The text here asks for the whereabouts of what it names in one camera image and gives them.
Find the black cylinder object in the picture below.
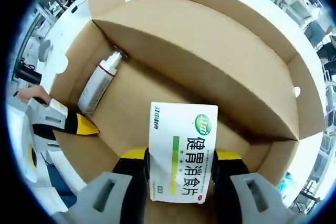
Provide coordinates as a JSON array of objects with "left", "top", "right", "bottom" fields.
[{"left": 16, "top": 63, "right": 43, "bottom": 86}]

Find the white medicine box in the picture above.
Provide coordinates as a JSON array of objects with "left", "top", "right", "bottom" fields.
[{"left": 148, "top": 101, "right": 219, "bottom": 206}]

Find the brown cardboard shoe box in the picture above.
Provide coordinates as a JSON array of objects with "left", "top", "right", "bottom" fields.
[{"left": 49, "top": 0, "right": 327, "bottom": 202}]

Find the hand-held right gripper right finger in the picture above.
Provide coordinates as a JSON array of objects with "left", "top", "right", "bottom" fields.
[{"left": 213, "top": 148, "right": 307, "bottom": 224}]

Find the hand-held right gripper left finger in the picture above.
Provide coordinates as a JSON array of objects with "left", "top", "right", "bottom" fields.
[{"left": 51, "top": 147, "right": 152, "bottom": 224}]

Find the white spray bottle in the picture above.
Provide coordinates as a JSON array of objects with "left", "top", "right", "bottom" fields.
[{"left": 77, "top": 50, "right": 127, "bottom": 115}]

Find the thin cable with black puck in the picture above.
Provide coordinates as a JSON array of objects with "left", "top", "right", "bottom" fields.
[{"left": 70, "top": 0, "right": 89, "bottom": 14}]

